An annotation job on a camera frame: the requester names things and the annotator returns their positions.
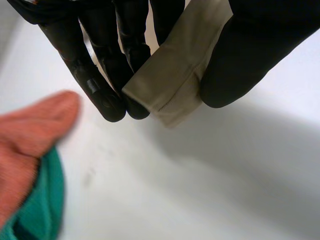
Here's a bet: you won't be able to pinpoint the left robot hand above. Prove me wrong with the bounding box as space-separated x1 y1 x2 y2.
6 0 320 123

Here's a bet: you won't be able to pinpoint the beige shorts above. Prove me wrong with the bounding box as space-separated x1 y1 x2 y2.
121 0 235 129

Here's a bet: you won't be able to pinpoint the coral towel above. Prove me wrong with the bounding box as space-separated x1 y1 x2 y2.
0 90 81 225

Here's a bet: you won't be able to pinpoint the teal towel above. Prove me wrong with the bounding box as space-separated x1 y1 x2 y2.
0 145 67 240

